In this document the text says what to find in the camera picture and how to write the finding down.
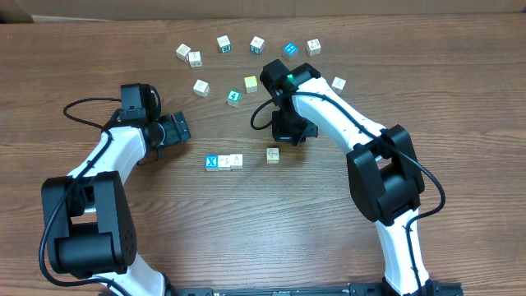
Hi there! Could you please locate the wooden block yellow side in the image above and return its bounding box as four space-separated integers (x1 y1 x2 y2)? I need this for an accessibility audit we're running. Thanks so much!
266 147 279 164

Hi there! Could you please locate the blue X block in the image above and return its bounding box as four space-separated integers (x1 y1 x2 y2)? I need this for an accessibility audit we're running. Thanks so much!
205 155 219 171

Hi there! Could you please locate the wooden letter A block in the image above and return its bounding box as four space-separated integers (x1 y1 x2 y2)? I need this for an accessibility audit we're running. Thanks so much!
230 154 243 170

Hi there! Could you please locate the plain wooden block front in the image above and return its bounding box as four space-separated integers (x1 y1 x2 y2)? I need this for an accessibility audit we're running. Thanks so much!
218 155 231 170

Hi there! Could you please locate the plain wooden block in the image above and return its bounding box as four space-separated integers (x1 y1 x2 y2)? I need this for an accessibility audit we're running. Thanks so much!
331 76 346 95
176 44 191 62
218 155 231 170
193 80 210 97

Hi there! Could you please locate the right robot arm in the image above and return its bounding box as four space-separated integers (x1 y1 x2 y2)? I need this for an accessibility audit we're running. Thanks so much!
260 59 433 295

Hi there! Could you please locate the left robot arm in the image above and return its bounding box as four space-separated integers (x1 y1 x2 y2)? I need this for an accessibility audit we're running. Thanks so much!
39 84 191 295

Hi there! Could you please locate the plain wooden block left-middle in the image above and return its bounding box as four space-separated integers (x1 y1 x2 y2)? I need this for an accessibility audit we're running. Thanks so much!
193 80 210 97

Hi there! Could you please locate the yellow top block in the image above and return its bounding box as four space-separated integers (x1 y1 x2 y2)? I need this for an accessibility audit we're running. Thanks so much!
244 76 258 93

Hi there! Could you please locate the green number 4 block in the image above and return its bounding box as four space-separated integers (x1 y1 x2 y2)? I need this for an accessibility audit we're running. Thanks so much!
227 90 242 107

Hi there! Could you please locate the plain wooden block right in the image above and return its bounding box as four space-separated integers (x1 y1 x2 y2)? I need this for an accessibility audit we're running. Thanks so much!
331 76 346 95

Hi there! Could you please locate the blue top block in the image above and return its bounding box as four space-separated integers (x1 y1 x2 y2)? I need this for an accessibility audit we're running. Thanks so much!
282 42 298 62

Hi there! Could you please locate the wooden block red-edged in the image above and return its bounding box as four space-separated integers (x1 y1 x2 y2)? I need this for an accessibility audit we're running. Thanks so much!
188 51 203 67

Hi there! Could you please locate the plain wooden block far-left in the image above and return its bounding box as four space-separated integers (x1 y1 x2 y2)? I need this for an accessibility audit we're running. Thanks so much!
176 44 191 62

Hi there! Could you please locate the wooden block far right top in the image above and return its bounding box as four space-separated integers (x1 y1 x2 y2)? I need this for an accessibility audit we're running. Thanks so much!
307 39 321 56

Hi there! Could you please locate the wooden block teal side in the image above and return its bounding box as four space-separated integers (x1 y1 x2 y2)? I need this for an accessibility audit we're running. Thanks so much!
250 36 265 54

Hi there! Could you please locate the wooden block green H side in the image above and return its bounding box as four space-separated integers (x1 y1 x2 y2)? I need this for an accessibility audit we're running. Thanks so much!
217 35 232 53

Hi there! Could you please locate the cardboard strip at table back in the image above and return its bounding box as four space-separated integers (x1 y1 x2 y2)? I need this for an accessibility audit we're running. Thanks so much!
1 0 525 23

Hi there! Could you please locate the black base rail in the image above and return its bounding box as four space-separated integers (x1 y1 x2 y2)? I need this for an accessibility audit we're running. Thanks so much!
164 281 464 296

